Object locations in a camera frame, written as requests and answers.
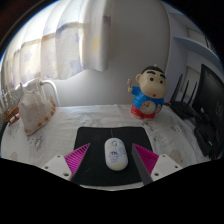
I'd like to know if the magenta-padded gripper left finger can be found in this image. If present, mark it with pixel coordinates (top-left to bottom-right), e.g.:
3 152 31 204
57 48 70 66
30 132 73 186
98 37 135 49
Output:
41 142 91 183

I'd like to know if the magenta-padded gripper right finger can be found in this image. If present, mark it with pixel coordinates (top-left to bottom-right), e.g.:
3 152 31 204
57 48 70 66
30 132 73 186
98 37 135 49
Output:
131 143 184 186

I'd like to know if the white cartoon-print computer mouse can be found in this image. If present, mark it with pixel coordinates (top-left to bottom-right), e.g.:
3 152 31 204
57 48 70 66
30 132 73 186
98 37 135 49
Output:
103 137 129 172

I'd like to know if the black mouse pad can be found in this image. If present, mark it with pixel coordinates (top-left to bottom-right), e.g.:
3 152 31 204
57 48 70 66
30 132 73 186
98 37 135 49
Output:
70 125 154 187

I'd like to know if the white printed tablecloth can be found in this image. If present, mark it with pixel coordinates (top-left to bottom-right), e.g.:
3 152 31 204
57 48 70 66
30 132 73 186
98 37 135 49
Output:
0 103 211 191

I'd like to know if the cartoon boy figurine clock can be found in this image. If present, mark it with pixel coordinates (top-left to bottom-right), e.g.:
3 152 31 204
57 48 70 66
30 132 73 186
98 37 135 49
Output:
127 64 168 121

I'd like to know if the large white conch shell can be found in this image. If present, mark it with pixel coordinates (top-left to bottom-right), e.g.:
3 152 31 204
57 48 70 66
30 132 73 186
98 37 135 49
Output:
18 89 57 136

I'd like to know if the black router with antennas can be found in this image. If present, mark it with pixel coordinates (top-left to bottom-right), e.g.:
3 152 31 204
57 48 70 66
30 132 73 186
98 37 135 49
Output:
169 73 201 120

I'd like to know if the white bent pipe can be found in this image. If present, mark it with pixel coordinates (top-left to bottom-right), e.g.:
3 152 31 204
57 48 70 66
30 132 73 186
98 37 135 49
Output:
19 78 62 108

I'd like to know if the black computer monitor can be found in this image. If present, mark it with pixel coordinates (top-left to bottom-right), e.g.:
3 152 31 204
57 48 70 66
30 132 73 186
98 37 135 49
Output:
192 63 224 158

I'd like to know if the white star-print curtain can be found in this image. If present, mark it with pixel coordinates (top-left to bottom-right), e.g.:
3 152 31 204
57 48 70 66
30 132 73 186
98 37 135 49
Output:
0 0 113 92

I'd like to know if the white wall shelf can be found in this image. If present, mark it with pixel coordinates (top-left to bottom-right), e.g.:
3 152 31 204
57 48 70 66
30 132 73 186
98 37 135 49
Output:
163 3 224 64

